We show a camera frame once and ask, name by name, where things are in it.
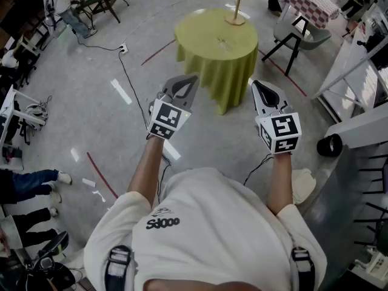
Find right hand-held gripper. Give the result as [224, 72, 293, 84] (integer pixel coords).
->
[251, 79, 303, 155]

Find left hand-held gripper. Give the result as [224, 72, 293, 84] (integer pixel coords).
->
[147, 75, 200, 141]

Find person's left forearm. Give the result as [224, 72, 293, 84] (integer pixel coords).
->
[127, 135, 167, 212]

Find person's right forearm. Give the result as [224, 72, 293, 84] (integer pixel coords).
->
[266, 152, 295, 216]

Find wooden stand with pegs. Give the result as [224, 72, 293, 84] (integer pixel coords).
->
[224, 0, 252, 27]

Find round table green tablecloth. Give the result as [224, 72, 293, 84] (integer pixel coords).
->
[173, 8, 259, 116]

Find grey chair black legs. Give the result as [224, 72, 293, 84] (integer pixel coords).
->
[261, 15, 333, 77]

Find black waste bin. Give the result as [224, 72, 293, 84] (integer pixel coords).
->
[316, 133, 344, 158]

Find white metal shelf rack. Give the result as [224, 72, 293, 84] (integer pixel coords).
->
[312, 19, 388, 124]

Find white worktable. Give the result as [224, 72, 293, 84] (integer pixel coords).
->
[324, 101, 388, 152]

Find table with checkered tablecloth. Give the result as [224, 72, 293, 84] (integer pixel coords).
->
[278, 0, 341, 30]

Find black dining chair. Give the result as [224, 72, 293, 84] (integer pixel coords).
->
[356, 154, 388, 195]
[352, 201, 388, 249]

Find person's white shirt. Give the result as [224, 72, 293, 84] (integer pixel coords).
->
[82, 167, 329, 291]

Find white desk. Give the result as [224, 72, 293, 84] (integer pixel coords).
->
[0, 84, 47, 171]

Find black bag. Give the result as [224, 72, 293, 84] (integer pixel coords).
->
[0, 230, 78, 291]

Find black floor cable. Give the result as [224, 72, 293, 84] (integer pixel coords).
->
[117, 52, 150, 129]

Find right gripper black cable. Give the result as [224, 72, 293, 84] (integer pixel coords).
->
[243, 153, 275, 187]

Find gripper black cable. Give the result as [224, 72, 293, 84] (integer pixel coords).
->
[243, 153, 275, 187]
[156, 152, 173, 195]

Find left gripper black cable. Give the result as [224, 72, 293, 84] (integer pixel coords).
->
[156, 152, 173, 195]

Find bundle of cables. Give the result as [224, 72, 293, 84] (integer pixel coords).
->
[23, 95, 53, 132]

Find black harness strap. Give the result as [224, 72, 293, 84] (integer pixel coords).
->
[104, 244, 136, 291]
[289, 246, 316, 291]

